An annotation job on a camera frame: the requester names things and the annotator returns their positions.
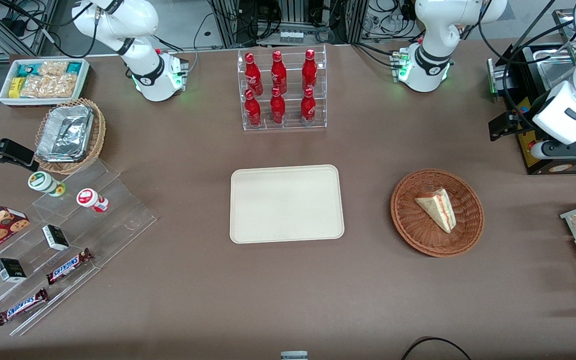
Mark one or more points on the Snickers chocolate bar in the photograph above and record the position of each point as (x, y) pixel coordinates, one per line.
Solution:
(22, 306)
(68, 266)

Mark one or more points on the small grey box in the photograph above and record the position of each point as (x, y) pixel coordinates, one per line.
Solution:
(294, 356)

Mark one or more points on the silver foil tray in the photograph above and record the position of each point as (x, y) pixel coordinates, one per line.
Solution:
(65, 132)

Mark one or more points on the brown round wicker basket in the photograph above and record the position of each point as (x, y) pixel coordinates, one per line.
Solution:
(418, 230)

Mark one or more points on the black countertop appliance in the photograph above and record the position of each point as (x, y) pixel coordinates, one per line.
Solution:
(558, 167)

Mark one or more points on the tan wicker basket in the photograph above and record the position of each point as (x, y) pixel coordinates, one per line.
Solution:
(99, 130)

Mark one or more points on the yellow snack packet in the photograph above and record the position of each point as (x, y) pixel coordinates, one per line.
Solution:
(15, 87)

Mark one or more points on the clear acrylic stepped display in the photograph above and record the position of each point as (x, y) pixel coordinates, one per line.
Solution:
(118, 220)

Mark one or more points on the clear acrylic bottle rack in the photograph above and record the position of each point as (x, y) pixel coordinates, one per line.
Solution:
(290, 122)

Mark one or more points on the red lid yogurt bottle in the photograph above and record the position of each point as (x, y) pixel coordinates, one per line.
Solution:
(88, 198)

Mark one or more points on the triangular sandwich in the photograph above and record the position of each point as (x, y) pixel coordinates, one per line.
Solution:
(438, 207)

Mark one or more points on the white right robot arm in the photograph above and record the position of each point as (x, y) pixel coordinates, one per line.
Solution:
(140, 55)

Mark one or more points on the white rectangular snack bin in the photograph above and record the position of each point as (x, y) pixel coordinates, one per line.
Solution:
(5, 100)

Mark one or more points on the red cola bottle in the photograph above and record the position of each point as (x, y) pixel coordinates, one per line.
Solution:
(277, 109)
(278, 72)
(309, 70)
(253, 75)
(308, 109)
(253, 111)

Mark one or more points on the aluminium frame rack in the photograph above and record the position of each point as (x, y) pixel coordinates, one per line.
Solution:
(293, 20)

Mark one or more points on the small black box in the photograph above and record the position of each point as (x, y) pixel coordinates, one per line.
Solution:
(55, 237)
(10, 270)

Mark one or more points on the beige rectangular tray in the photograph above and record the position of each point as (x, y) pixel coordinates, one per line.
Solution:
(286, 204)

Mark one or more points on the clear bag of crackers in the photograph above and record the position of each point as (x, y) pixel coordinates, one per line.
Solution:
(48, 86)
(53, 67)

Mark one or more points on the green lid yogurt bottle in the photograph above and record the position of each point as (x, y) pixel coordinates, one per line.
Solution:
(43, 182)

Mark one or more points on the teal snack packet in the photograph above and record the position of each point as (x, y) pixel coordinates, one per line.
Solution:
(26, 70)
(74, 68)

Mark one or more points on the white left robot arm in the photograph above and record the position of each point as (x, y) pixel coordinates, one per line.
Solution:
(433, 30)

